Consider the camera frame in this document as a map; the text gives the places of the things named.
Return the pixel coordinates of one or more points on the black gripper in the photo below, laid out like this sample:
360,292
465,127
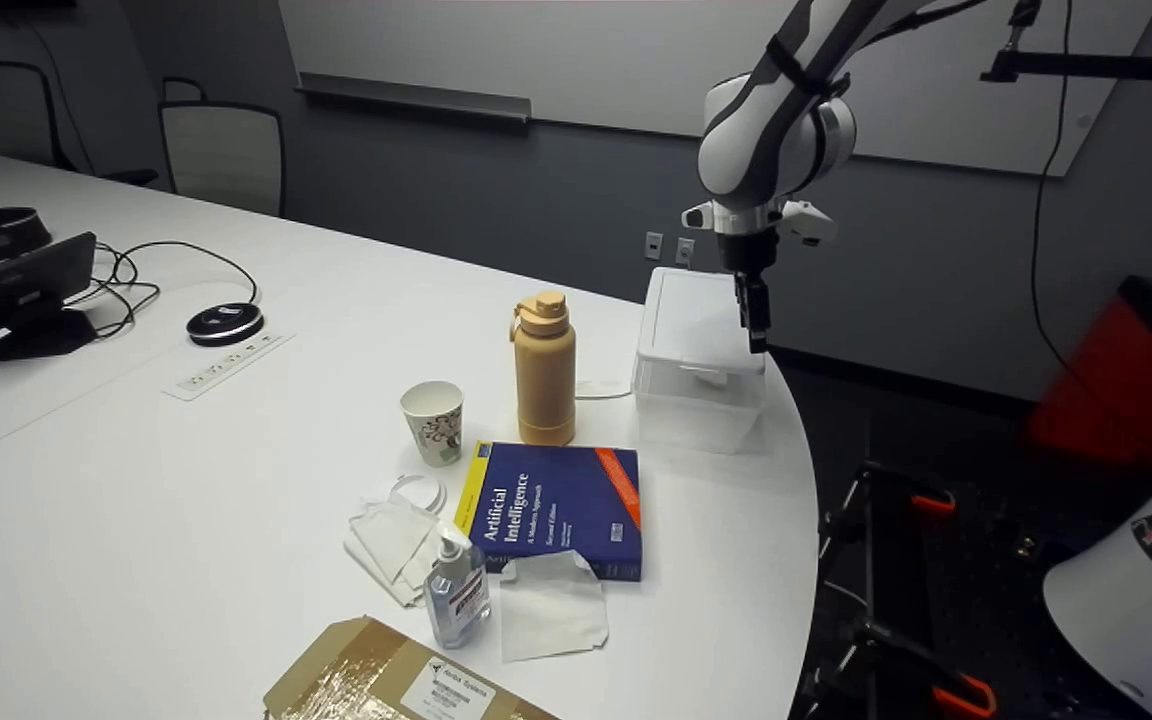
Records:
748,250

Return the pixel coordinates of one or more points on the clear square plastic bowl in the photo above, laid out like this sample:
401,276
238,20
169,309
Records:
698,387

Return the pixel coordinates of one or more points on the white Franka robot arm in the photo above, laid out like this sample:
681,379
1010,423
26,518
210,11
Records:
790,120

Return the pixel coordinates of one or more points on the tan insulated bottle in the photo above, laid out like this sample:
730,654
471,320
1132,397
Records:
546,374

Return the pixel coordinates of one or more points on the orange black clamp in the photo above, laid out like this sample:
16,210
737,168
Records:
962,692
929,504

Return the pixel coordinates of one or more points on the blue textbook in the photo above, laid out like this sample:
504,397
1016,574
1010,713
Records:
548,504

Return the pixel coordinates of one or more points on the white paper cup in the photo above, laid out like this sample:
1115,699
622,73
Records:
434,423

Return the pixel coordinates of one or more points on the clear plastic bag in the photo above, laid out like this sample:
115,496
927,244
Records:
548,609

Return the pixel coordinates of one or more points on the clear hand sanitizer bottle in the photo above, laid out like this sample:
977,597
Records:
458,603

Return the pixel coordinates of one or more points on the clear plastic packaging shell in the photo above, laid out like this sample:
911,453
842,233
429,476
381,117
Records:
390,541

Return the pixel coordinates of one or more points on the white machine housing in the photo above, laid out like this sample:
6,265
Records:
1136,603

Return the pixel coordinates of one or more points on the black round speakerphone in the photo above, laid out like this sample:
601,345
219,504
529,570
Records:
225,320

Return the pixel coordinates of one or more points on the open cardboard box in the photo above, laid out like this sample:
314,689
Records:
379,680

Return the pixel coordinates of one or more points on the white table label strip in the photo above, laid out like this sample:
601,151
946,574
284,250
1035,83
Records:
220,366

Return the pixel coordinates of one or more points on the light mesh office chair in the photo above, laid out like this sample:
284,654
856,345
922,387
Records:
220,159

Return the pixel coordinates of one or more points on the dark office chair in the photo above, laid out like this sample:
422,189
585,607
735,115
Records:
180,88
16,115

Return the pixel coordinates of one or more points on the black touch panel tablet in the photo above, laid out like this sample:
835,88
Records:
16,287

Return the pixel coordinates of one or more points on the white wall outlet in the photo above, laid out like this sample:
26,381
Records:
687,250
655,244

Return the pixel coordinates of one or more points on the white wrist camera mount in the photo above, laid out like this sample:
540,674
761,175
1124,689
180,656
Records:
805,220

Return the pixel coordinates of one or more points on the white wall whiteboard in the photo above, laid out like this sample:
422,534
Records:
539,52

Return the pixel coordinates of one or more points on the black overhead mount bar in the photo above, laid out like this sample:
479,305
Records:
1099,66

